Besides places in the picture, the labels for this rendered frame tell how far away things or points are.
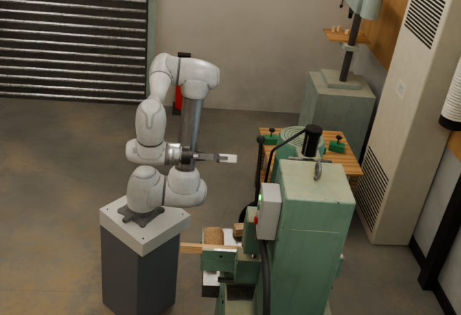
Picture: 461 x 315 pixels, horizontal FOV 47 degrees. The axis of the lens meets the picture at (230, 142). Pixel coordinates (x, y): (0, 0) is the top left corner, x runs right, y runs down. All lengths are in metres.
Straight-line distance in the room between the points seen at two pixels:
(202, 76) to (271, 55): 2.72
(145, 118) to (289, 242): 0.66
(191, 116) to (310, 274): 1.03
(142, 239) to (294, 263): 1.07
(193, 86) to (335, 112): 2.12
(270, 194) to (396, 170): 2.01
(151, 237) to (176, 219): 0.19
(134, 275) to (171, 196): 0.48
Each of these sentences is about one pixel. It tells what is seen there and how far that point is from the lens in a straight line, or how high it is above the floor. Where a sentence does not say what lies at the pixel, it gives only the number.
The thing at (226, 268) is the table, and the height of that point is 0.86.
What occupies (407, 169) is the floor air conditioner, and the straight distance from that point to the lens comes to 3.62.
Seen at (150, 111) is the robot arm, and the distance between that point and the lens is 1.88.
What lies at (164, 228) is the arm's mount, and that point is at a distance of 2.71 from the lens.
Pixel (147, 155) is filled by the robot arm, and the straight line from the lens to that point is 2.00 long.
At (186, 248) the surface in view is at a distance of 2.25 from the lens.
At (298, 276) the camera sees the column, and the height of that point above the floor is 1.20.
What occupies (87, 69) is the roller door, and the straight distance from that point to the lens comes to 5.15.
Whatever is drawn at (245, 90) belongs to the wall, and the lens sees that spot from 5.23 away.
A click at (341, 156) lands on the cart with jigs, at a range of 3.81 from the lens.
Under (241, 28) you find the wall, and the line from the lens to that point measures 4.97.
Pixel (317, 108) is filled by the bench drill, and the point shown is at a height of 0.57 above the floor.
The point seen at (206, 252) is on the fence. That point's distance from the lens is 2.22.
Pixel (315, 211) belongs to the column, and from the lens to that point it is 1.65.
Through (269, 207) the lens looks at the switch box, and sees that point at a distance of 1.66.
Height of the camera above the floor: 2.47
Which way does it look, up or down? 31 degrees down
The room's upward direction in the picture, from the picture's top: 7 degrees clockwise
